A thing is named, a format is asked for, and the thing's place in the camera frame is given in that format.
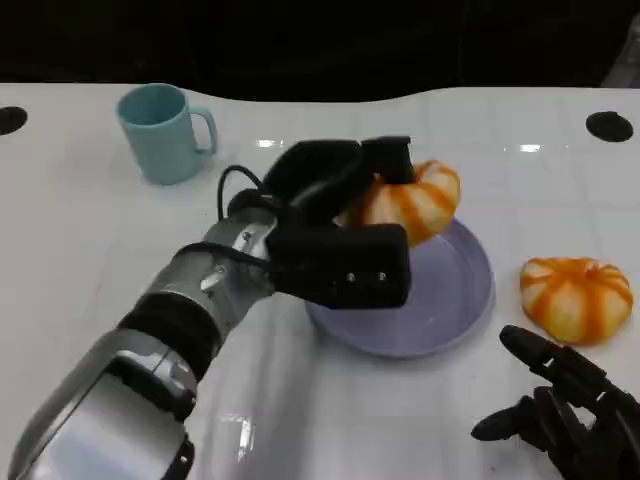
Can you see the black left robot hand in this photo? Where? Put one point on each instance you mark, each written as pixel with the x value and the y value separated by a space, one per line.
pixel 320 170

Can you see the orange and white bread roll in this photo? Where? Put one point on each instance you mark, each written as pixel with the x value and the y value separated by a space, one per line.
pixel 425 200
pixel 575 300

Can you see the pale green mug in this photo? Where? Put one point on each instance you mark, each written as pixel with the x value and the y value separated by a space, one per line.
pixel 160 140

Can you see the lilac plate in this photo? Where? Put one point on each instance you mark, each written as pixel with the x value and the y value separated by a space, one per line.
pixel 450 300

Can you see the black round table grommet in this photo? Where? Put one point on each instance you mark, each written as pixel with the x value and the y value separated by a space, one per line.
pixel 609 126
pixel 10 120

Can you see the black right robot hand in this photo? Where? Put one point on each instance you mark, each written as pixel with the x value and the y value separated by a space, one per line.
pixel 595 415

